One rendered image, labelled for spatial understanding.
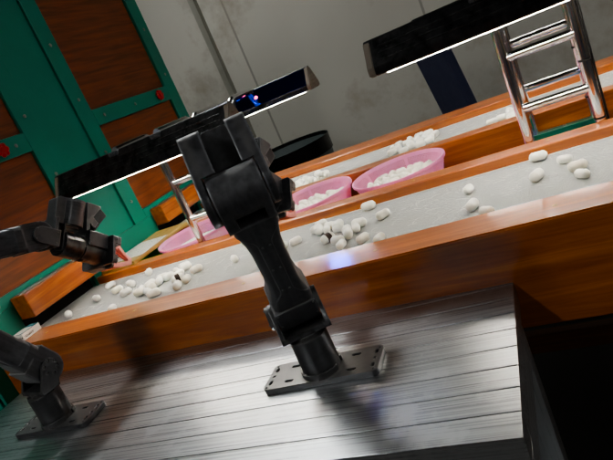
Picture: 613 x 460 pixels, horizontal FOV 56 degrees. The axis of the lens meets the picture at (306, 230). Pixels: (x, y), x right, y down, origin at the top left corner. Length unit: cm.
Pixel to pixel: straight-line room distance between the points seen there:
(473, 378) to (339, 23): 325
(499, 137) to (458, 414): 106
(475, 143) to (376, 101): 223
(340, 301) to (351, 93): 291
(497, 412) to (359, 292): 41
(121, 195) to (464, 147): 121
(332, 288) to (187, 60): 336
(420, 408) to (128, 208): 159
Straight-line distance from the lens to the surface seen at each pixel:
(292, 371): 97
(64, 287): 184
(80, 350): 151
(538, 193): 115
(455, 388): 80
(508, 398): 76
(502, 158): 136
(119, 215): 215
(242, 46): 409
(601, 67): 202
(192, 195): 237
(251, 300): 116
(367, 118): 391
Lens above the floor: 112
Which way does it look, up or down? 15 degrees down
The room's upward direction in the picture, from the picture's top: 24 degrees counter-clockwise
